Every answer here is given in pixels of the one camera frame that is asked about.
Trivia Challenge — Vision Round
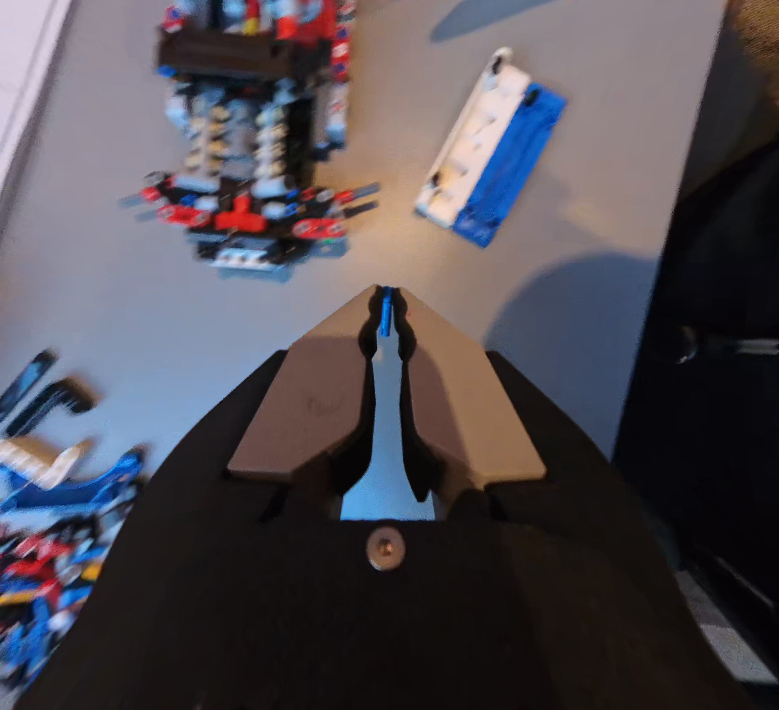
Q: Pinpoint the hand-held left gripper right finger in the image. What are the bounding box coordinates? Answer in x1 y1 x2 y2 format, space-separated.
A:
393 285 549 502

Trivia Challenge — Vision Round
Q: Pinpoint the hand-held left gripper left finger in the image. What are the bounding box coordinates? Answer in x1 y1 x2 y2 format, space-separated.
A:
228 283 385 500

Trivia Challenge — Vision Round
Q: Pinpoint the pile of brick pieces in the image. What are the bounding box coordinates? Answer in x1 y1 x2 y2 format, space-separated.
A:
0 347 151 701

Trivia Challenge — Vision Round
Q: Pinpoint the white brick panel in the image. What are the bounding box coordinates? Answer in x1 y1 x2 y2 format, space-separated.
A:
416 46 538 229

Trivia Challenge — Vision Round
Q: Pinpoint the black brick race car model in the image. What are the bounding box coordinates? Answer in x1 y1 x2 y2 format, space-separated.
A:
119 0 381 285

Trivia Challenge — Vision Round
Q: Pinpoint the grey desk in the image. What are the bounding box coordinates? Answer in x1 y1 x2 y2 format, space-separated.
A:
0 0 745 525

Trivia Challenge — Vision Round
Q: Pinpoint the black office chair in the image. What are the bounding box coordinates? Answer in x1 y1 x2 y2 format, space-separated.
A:
612 138 779 607

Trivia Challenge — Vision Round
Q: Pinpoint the open instruction booklet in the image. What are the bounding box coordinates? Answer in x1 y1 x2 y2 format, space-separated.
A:
0 0 98 189

